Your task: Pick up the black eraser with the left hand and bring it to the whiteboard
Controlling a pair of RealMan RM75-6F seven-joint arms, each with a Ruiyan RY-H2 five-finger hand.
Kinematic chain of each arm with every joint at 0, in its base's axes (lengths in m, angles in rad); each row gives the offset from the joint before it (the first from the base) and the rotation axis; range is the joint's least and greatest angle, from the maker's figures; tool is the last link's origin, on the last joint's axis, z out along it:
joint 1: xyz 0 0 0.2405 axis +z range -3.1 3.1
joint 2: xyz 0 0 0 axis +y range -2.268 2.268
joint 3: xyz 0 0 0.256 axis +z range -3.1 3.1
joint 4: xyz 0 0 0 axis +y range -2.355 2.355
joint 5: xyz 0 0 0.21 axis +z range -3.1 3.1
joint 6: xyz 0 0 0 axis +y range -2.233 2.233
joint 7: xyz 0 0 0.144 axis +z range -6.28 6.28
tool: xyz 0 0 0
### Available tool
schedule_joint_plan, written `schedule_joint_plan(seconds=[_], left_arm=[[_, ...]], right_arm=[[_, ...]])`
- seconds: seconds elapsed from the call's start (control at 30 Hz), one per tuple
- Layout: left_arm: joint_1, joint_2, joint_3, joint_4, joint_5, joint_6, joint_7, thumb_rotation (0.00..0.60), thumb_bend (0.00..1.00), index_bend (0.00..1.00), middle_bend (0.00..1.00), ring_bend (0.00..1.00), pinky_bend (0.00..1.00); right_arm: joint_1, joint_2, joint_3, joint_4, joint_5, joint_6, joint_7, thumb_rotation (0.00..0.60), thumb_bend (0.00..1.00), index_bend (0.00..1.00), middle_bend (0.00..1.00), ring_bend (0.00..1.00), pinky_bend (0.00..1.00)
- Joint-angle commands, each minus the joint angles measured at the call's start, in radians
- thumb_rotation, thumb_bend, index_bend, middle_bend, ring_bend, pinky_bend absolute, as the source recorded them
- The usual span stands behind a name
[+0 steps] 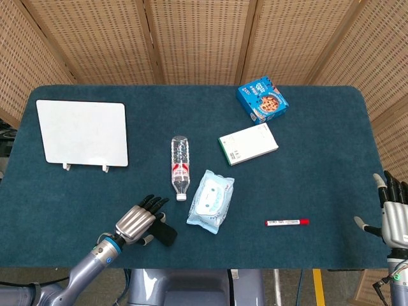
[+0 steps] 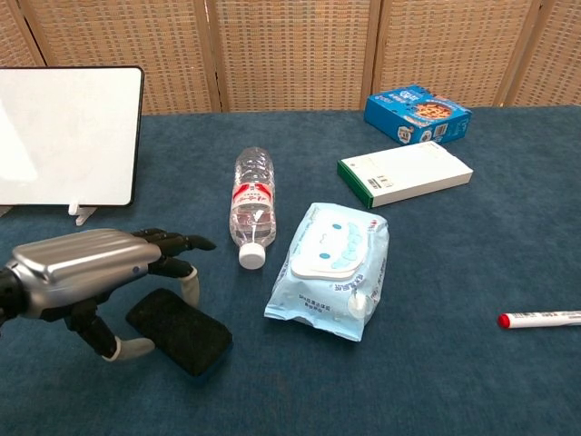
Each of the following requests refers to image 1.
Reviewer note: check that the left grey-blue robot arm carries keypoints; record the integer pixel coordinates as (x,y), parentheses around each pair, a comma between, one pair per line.
(86,267)

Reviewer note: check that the clear plastic water bottle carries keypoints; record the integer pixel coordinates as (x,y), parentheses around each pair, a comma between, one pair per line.
(180,165)

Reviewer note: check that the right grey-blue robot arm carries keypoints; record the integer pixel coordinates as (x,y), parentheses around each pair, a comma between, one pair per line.
(398,280)

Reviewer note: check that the dark blue table mat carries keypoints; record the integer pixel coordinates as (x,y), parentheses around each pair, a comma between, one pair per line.
(287,185)

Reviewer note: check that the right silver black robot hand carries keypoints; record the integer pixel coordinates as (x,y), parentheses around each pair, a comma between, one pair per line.
(393,223)

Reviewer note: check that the black eraser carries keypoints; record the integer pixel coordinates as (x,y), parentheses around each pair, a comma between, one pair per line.
(167,236)

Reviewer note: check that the white board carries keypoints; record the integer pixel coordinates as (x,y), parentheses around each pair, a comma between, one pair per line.
(83,132)

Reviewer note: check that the grey-blue robot torso base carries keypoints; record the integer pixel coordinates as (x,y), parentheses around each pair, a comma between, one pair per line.
(191,287)

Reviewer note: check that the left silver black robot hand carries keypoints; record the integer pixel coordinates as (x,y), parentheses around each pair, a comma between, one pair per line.
(135,223)

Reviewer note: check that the light blue wet wipe pack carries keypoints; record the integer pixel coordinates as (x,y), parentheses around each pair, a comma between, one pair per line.
(210,201)

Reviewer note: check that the blue cookie box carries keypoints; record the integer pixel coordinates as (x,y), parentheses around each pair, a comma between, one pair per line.
(263,100)

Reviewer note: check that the woven wicker folding screen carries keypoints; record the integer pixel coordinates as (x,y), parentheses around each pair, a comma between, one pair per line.
(197,38)

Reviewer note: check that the white flat cardboard box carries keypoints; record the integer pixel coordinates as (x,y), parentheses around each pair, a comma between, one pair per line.
(248,143)

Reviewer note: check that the red white marker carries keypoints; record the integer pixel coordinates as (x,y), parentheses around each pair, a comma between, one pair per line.
(287,222)

